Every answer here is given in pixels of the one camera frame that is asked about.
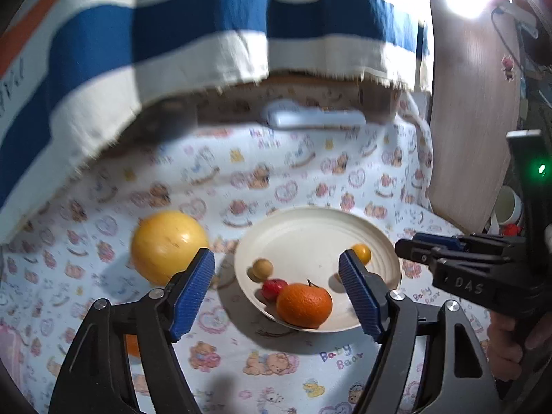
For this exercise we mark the small yellow orange tomato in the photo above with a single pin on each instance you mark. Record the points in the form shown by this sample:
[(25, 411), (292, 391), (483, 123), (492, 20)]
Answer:
[(363, 252)]

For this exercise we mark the white cup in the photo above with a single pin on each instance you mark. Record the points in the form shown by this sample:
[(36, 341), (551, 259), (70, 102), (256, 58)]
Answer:
[(508, 207)]

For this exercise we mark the baby bear printed sheet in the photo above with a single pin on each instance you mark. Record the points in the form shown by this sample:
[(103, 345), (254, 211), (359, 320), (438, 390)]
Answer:
[(77, 250)]

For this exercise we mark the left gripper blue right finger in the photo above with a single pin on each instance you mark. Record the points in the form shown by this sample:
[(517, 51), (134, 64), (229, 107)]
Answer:
[(367, 293)]

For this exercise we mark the white remote control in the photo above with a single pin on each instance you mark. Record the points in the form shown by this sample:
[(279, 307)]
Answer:
[(287, 114)]

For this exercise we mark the orange mandarin with stem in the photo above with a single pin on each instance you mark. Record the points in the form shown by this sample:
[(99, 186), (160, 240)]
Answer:
[(304, 305)]

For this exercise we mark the striped Paris blanket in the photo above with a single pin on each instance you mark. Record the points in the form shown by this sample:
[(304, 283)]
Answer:
[(76, 73)]

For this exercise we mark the cream round plate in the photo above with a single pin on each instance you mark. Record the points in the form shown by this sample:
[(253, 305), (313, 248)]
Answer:
[(303, 244)]

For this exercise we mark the person's right hand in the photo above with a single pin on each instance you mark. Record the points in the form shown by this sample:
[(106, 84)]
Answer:
[(504, 353)]

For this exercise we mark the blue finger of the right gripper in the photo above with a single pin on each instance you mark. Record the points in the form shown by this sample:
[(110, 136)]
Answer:
[(448, 242), (425, 252)]

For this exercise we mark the wooden headboard panel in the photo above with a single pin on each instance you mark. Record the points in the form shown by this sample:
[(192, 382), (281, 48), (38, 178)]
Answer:
[(473, 107)]

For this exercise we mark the red cherry tomato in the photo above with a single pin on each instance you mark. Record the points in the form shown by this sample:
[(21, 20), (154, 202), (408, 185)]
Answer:
[(272, 288)]

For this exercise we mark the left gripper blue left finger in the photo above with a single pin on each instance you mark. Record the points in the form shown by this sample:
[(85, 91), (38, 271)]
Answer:
[(188, 292)]

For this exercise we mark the brown longan front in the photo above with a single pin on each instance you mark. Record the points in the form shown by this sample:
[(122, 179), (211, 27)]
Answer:
[(262, 269)]

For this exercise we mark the large yellow grapefruit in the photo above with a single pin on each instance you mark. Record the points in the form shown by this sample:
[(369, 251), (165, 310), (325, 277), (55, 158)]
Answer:
[(164, 243)]

